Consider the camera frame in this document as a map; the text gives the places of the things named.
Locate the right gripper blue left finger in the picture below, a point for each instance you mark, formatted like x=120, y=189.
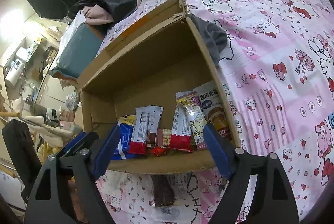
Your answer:
x=50, y=201

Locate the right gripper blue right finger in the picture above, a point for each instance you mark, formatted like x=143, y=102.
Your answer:
x=273, y=200

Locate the blue snack bag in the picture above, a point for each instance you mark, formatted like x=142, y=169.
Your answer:
x=126, y=125

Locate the dark brown bread package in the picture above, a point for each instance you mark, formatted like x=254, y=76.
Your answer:
x=163, y=193

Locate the pink cartoon snack pack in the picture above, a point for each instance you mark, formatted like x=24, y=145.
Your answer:
x=191, y=105
x=181, y=135

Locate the red rice cake snack pack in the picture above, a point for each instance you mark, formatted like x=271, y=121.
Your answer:
x=213, y=108

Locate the red white snack bar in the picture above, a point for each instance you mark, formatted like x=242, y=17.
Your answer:
x=144, y=136

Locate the small orange candy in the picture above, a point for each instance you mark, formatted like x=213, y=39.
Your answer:
x=158, y=151

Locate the white kitchen appliance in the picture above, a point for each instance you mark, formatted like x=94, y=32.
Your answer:
x=14, y=73

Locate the teal cushion left side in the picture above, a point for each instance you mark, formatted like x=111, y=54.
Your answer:
x=79, y=52

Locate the pink cartoon print bedsheet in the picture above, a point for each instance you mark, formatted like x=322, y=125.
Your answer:
x=277, y=73

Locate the pink garment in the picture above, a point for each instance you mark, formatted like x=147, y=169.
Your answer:
x=96, y=15

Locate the grey cloth beside box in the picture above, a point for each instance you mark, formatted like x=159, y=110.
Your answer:
x=214, y=37

